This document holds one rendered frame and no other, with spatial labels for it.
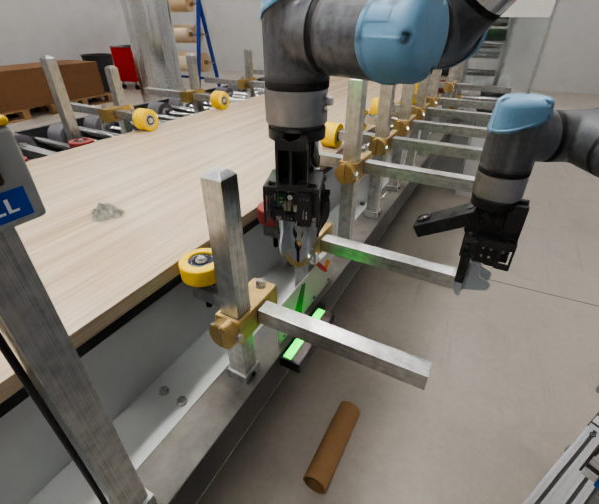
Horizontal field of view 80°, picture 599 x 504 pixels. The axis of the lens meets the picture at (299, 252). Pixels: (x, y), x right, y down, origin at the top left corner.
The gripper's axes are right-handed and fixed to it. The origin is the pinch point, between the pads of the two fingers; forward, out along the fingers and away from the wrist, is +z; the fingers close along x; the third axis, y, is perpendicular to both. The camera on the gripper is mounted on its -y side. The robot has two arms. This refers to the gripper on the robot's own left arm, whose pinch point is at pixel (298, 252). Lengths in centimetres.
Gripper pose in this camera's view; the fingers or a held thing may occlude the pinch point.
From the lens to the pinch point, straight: 56.8
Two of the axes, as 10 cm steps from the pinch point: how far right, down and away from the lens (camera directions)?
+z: 0.0, 8.4, 5.4
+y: -1.5, 5.4, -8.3
